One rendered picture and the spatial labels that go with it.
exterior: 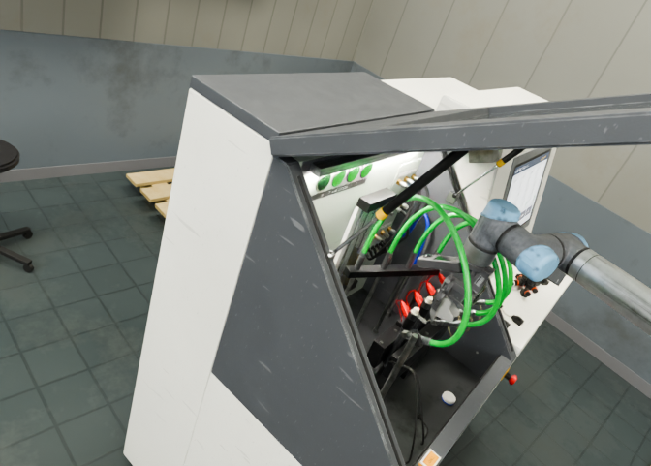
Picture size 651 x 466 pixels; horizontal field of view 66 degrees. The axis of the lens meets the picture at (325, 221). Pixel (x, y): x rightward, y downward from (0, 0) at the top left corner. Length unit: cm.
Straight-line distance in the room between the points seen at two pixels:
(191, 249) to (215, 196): 19
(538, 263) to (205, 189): 74
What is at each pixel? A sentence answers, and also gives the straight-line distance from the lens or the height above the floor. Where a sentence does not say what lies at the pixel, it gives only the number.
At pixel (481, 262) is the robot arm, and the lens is 120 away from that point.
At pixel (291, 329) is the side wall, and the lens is 113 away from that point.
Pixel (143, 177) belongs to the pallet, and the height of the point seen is 12.
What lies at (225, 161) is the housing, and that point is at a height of 137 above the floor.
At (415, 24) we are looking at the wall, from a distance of 432.
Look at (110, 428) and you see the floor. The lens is 227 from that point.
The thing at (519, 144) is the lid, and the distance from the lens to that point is 75.
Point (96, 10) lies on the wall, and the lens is 329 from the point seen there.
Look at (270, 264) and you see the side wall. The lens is 111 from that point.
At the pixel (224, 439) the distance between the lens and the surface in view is 153.
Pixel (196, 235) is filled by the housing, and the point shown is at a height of 114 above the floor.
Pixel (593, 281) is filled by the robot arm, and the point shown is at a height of 143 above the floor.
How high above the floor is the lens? 188
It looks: 30 degrees down
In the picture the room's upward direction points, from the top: 21 degrees clockwise
